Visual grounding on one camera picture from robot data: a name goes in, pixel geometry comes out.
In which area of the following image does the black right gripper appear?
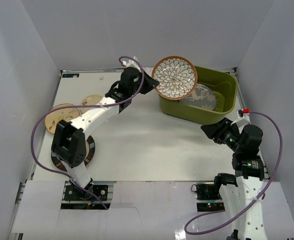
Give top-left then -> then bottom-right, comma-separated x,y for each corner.
200,117 -> 243,153

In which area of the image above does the white petal pattern brown-rim plate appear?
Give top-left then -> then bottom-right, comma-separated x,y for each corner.
151,56 -> 198,101

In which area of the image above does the grey reindeer snowflake plate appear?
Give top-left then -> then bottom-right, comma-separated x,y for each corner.
179,83 -> 217,110

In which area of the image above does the black striped rim cream plate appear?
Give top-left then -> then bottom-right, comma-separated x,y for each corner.
50,135 -> 96,172

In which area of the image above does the tan bird branch plate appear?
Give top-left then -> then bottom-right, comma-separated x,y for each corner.
44,103 -> 80,134

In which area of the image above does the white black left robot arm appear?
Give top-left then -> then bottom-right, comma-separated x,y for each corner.
51,67 -> 159,200

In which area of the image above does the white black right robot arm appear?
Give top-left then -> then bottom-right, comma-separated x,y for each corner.
201,118 -> 268,240

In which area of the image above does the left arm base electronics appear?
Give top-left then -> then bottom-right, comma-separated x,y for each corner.
60,181 -> 115,210

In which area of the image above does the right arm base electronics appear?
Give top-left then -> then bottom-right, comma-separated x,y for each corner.
190,182 -> 225,213

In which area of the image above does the olive green plastic bin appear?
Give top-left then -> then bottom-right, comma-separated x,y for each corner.
159,66 -> 238,125

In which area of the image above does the cream small insect plate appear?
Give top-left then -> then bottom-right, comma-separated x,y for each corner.
81,94 -> 103,106

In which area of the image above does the blue label sticker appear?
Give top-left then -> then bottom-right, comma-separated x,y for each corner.
61,73 -> 80,78

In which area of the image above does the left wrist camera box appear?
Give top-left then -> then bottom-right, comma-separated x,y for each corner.
121,56 -> 141,73

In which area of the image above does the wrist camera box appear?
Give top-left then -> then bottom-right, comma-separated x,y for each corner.
231,108 -> 250,128
121,56 -> 141,73

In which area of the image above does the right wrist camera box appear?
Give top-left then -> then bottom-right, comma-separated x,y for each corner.
231,108 -> 250,128

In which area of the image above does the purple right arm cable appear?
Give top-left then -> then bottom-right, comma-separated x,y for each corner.
184,111 -> 284,235

